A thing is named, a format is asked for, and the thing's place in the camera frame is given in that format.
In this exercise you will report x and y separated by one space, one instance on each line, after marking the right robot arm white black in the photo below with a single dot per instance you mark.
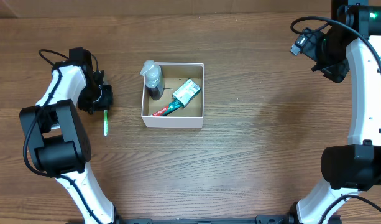
348 43

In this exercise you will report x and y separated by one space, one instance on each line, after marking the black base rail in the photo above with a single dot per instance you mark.
209 219

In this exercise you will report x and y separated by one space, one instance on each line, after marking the green white toothbrush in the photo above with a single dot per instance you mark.
105 127

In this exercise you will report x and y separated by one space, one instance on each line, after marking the clear pump bottle dark liquid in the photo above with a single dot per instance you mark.
153 76

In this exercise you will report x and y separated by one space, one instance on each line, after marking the Colgate toothpaste tube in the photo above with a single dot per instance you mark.
171 107

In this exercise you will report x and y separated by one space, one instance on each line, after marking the white cardboard box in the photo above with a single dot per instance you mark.
174 75

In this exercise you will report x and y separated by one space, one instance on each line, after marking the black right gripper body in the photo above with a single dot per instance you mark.
328 51

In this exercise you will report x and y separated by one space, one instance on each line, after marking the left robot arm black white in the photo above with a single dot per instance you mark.
56 144

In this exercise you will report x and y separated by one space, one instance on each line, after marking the green white soap box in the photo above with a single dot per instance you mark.
186 92

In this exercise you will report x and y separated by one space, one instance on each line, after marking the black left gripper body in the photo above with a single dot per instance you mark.
94 96

